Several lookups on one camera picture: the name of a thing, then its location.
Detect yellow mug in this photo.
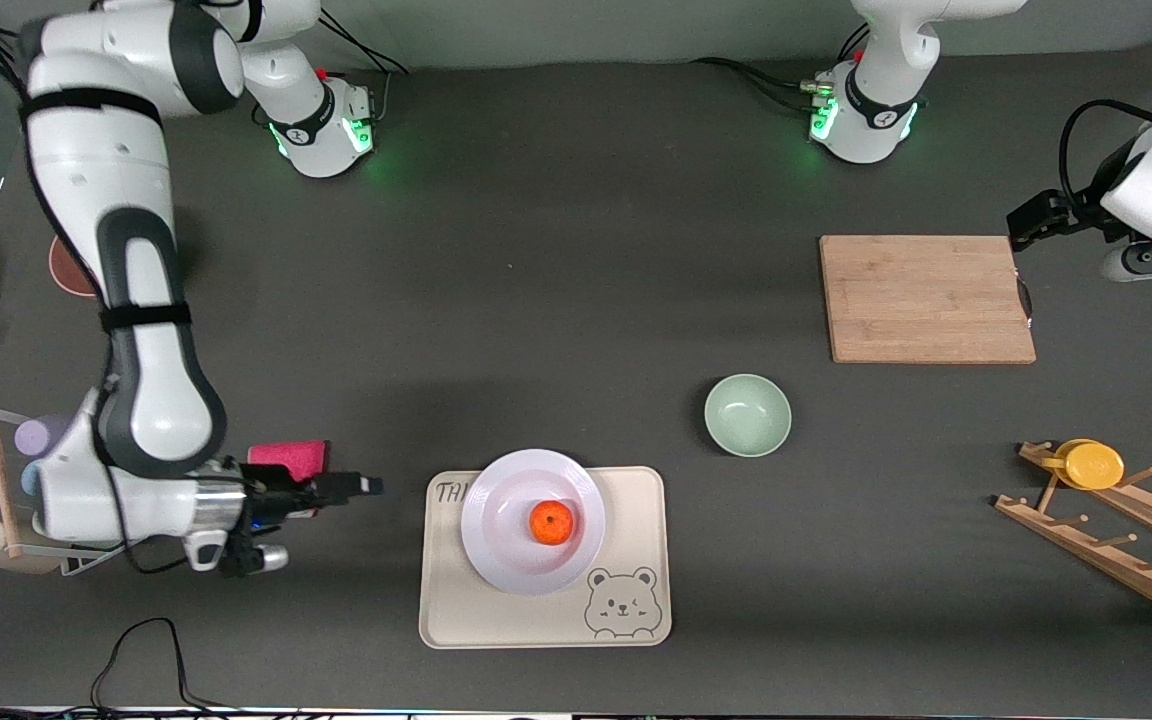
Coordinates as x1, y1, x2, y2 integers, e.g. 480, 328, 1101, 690
1041, 439, 1126, 491

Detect orange fruit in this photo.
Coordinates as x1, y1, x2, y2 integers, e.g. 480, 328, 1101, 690
530, 500, 575, 546

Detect light green bowl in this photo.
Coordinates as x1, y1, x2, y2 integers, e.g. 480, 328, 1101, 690
704, 374, 793, 459

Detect black right arm base cables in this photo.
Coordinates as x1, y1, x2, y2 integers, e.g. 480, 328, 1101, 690
314, 10, 413, 123

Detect purple cup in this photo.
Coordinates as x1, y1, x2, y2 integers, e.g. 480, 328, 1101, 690
14, 415, 73, 458

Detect wooden cutting board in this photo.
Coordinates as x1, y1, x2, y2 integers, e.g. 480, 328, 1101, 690
820, 235, 1037, 365

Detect pink folded cloth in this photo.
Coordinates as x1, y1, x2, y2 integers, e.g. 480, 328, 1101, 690
248, 440, 331, 520

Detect wooden mug rack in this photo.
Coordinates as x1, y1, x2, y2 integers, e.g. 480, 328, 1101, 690
994, 441, 1152, 630

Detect white round plate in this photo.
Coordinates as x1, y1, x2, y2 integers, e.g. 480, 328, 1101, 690
460, 449, 607, 597

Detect pink bowl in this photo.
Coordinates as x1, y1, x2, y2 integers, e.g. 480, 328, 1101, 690
48, 235, 102, 299

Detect beige bear print tray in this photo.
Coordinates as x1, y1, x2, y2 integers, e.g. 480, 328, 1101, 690
419, 466, 673, 650

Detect black floor cable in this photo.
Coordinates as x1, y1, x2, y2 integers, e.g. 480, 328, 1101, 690
0, 617, 267, 720

